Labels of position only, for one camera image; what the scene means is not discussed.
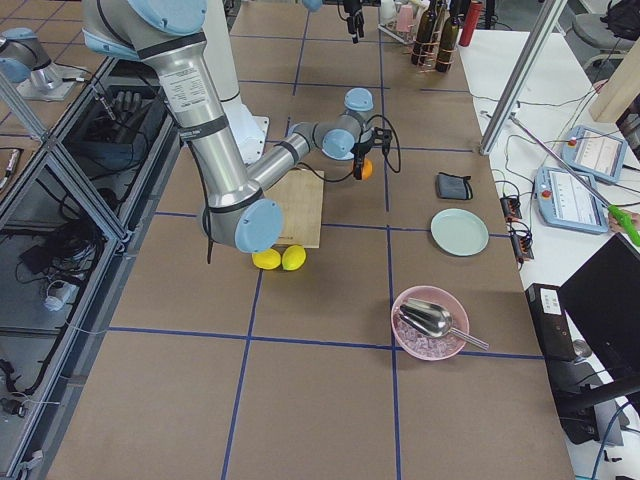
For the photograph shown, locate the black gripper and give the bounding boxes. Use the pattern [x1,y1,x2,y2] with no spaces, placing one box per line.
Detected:
[342,0,364,44]
[350,128,375,180]

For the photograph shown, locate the orange fruit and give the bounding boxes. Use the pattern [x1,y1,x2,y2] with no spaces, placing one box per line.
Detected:
[354,158,373,181]

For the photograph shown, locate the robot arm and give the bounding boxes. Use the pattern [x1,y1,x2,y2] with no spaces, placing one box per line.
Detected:
[301,0,365,44]
[82,1,373,254]

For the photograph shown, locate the light green plate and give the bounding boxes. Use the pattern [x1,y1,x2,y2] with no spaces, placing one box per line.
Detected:
[430,208,489,257]

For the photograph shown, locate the pink cup top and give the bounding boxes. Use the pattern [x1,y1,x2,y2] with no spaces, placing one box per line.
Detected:
[396,4,414,33]

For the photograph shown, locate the wooden cutting board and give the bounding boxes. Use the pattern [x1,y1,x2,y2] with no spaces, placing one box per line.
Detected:
[265,169,324,248]

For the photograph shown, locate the dark wine bottle middle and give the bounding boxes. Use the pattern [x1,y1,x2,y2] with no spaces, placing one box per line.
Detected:
[411,1,437,65]

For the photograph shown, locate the dark wine bottle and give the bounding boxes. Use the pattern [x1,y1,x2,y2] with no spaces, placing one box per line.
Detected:
[411,1,437,65]
[435,0,461,73]

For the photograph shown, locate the grey folded cloth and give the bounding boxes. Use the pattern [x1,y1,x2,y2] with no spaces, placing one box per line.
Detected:
[436,172,474,200]

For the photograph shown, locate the dark wine bottle front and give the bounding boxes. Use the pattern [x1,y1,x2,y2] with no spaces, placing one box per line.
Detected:
[435,0,461,73]

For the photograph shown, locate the yellow lemon near board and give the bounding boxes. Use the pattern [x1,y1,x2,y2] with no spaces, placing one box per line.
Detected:
[281,245,307,271]

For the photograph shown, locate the red bottle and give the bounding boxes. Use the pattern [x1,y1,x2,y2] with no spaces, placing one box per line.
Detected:
[459,0,484,47]

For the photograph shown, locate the yellow lemon far one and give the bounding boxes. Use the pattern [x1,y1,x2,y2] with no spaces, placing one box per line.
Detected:
[251,248,281,270]

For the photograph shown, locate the metal scoop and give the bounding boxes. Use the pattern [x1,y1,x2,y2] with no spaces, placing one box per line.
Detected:
[399,298,489,351]

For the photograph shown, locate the clear ice cubes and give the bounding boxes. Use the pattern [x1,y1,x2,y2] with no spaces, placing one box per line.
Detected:
[392,315,465,361]

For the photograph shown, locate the pink bowl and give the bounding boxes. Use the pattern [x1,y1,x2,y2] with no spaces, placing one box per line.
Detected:
[391,286,470,361]

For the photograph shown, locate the teach pendant near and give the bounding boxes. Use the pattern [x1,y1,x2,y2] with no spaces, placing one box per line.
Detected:
[534,166,609,234]

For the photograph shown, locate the teach pendant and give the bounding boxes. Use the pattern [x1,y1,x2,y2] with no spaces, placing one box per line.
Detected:
[534,166,609,234]
[561,125,628,184]

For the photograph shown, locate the teach pendant far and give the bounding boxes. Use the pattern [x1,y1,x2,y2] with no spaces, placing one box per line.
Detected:
[561,125,628,184]

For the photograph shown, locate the metal stand green tip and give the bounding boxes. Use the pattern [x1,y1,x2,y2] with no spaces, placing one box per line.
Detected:
[509,113,640,247]

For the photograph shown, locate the black monitor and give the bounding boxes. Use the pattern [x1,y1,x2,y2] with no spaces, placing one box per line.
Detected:
[559,233,639,373]

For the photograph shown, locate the black computer box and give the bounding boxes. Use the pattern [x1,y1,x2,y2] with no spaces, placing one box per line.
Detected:
[525,283,601,444]

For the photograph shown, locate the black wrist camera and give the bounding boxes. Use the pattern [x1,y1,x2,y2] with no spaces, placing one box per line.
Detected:
[373,127,393,155]

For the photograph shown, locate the copper wire bottle rack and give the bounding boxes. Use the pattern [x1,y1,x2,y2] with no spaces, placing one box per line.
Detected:
[417,11,449,72]

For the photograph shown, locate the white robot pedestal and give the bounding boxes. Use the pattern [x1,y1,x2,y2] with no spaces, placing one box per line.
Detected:
[202,0,269,165]

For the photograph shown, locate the aluminium frame post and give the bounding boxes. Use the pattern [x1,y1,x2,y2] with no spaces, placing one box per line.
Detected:
[479,0,567,155]

